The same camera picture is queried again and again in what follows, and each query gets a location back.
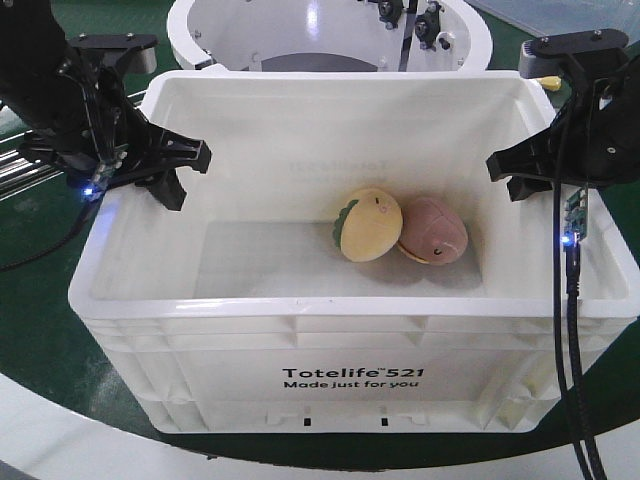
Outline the white plastic tote box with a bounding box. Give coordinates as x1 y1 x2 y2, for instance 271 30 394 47
67 68 640 435

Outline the black left cable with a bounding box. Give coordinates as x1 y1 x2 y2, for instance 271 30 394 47
0 199 99 273

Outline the pink plush egg toy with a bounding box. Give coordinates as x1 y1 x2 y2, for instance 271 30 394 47
398 196 468 266

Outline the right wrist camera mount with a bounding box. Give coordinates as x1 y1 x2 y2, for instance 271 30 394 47
518 29 629 79

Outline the bundle of metal rods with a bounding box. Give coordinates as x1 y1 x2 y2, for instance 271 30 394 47
1 150 59 198

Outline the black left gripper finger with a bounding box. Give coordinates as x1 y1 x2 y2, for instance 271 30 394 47
144 123 212 174
135 172 186 211

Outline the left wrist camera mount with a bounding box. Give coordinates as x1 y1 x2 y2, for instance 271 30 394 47
69 32 158 76

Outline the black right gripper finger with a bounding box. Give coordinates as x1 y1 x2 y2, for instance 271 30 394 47
486 131 554 181
507 177 552 202

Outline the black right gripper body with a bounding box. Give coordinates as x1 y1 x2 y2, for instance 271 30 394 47
552 55 639 188

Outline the black right cable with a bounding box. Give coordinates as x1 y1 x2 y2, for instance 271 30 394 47
551 89 609 480

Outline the white round turntable hub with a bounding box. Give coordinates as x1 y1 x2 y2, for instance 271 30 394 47
166 1 493 72

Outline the yellow plush egg toy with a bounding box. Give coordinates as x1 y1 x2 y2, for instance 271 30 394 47
332 188 403 263

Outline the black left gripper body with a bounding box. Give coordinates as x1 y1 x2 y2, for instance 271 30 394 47
1 1 150 185

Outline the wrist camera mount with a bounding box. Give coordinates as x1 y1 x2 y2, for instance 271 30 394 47
518 29 629 79
69 32 158 76

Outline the black cable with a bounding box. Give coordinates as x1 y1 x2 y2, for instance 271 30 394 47
551 89 609 480
0 199 99 273

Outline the small yellow object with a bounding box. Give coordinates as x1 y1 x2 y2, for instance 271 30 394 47
535 76 562 92

